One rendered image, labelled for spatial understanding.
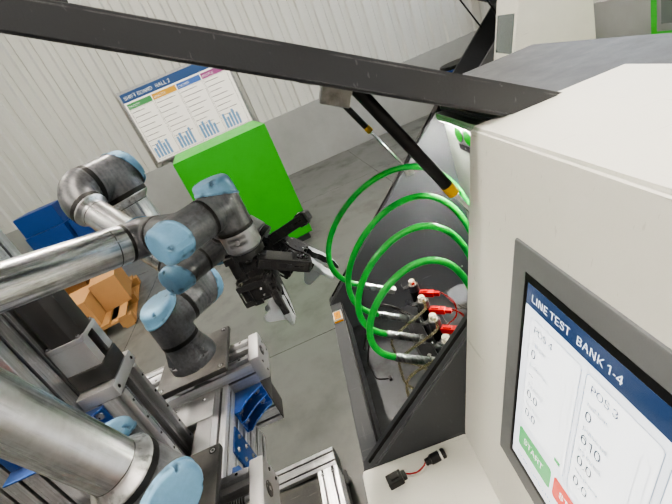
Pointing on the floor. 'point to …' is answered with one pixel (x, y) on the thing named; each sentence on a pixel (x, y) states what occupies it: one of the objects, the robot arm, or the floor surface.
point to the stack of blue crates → (49, 226)
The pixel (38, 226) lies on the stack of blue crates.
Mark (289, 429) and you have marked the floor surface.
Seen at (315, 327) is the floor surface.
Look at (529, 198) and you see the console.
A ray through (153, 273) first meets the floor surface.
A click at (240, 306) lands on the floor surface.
